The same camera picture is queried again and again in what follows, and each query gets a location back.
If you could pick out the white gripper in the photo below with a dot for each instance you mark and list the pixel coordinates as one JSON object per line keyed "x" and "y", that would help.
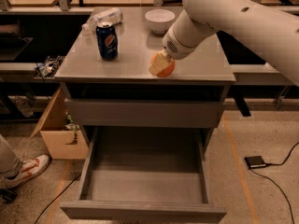
{"x": 176, "y": 49}

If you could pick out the orange fruit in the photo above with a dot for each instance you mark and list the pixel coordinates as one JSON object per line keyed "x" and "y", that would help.
{"x": 166, "y": 70}

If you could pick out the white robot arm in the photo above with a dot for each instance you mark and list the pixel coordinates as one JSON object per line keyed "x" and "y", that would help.
{"x": 271, "y": 34}

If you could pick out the grey drawer cabinet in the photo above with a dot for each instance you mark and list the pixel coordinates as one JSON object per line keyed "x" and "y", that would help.
{"x": 205, "y": 76}

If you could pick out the closed grey top drawer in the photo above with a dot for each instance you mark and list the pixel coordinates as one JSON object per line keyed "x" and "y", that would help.
{"x": 145, "y": 113}

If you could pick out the open grey middle drawer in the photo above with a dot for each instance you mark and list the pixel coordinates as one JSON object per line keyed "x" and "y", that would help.
{"x": 145, "y": 174}

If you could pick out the white ceramic bowl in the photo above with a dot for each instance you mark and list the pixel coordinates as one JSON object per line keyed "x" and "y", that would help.
{"x": 159, "y": 20}

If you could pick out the blue Pepsi can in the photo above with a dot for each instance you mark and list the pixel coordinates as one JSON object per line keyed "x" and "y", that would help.
{"x": 107, "y": 40}

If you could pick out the clear plastic water bottle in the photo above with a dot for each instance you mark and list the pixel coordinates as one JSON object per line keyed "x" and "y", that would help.
{"x": 112, "y": 16}

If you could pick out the cardboard box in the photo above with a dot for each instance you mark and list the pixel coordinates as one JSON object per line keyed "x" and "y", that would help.
{"x": 62, "y": 143}

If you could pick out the black foot pedal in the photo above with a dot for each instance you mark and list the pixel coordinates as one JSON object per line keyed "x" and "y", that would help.
{"x": 255, "y": 162}

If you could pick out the white red sneaker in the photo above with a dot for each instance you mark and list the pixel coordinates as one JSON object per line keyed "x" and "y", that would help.
{"x": 29, "y": 169}

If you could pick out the grey trouser leg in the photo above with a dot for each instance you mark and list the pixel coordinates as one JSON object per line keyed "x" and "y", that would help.
{"x": 10, "y": 164}

